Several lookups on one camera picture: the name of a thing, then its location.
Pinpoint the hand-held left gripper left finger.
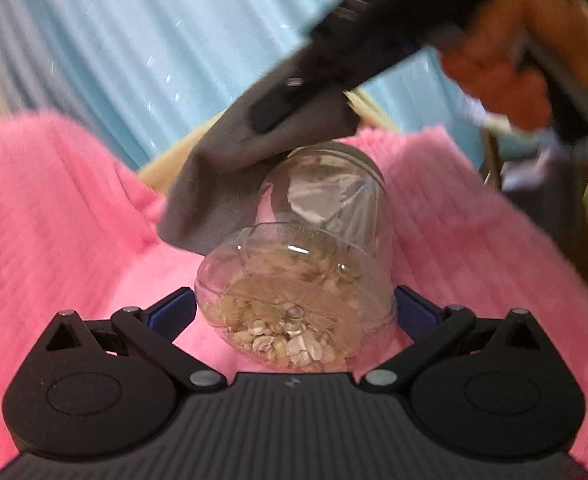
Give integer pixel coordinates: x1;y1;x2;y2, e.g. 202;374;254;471
43;286;228;395

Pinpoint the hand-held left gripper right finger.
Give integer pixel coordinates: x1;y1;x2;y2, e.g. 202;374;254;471
360;285;546;394

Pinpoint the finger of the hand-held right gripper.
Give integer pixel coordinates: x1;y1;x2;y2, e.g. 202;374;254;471
251;60;350;134

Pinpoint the grey cleaning cloth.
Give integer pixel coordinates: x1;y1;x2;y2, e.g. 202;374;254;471
156;72;360;256

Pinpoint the clear cashew jar yellow lid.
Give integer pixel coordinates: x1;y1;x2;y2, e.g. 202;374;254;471
194;142;397;373

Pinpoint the person's right hand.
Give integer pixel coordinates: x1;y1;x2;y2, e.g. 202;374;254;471
441;0;588;131

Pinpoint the pink ribbed fleece blanket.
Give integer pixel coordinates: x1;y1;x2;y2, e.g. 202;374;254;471
0;112;588;476

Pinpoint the light blue curtain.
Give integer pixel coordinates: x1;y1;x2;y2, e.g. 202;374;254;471
0;0;480;173

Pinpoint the wooden chair frame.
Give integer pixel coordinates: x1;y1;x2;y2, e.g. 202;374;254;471
479;125;506;192

